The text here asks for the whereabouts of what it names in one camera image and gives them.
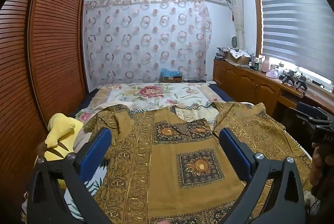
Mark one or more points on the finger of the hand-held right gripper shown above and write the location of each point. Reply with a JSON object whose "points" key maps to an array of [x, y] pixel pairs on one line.
{"points": [[308, 114]]}

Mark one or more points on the long wooden cabinet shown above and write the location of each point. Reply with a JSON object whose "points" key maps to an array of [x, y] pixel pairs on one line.
{"points": [[248, 85]]}

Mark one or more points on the open cardboard box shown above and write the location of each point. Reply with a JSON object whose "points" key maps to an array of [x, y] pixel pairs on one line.
{"points": [[238, 58]]}

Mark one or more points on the navy blue mattress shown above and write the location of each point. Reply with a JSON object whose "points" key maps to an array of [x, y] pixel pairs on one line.
{"points": [[221, 93]]}

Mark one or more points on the small grey fan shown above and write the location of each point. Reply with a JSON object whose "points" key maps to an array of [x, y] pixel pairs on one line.
{"points": [[236, 42]]}

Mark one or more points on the wooden window frame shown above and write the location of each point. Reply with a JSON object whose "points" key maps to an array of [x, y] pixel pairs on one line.
{"points": [[257, 20]]}

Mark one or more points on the white wrapped air-conditioner pipe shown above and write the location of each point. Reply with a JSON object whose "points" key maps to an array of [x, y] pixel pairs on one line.
{"points": [[238, 17]]}

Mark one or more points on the black flat box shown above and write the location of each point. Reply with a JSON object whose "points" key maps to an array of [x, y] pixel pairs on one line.
{"points": [[197, 80]]}

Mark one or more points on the cluttered stack of books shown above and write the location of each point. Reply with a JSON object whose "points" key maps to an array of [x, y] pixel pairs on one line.
{"points": [[221, 52]]}

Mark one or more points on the pale pink pouch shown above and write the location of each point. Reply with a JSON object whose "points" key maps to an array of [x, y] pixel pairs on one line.
{"points": [[271, 74]]}

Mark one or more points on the circle-print sheer curtain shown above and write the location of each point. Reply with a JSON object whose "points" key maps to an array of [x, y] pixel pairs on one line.
{"points": [[146, 38]]}

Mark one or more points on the pink bottle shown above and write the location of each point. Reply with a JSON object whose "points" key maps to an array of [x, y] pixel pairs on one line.
{"points": [[266, 64]]}

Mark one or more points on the small brown box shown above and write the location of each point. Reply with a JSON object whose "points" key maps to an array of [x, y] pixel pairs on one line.
{"points": [[172, 79]]}

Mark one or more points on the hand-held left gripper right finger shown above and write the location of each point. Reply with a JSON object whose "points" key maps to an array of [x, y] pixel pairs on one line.
{"points": [[234, 158]]}

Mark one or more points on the spare black gripper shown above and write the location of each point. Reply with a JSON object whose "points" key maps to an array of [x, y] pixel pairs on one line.
{"points": [[300, 82], [286, 77]]}

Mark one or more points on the mustard patterned shirt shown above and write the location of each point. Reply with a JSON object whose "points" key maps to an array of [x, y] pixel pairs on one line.
{"points": [[156, 161]]}

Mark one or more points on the yellow plush toy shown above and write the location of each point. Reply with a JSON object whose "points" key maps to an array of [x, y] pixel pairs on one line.
{"points": [[57, 130]]}

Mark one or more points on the blue plastic bag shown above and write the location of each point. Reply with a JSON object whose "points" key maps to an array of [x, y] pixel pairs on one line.
{"points": [[168, 72]]}

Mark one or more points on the red-brown louvered wardrobe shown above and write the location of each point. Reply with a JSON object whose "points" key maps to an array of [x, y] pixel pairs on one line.
{"points": [[52, 43]]}

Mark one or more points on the floral quilt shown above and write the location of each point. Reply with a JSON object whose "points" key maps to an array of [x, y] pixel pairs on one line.
{"points": [[156, 94]]}

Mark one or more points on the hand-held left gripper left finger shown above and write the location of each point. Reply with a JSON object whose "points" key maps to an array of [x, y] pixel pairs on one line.
{"points": [[96, 153]]}

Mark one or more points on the group of small bottles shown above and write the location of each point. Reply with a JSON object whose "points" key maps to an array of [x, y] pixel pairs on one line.
{"points": [[256, 63]]}

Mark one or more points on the person's right hand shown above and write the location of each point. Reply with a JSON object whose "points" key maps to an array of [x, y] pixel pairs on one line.
{"points": [[319, 166]]}

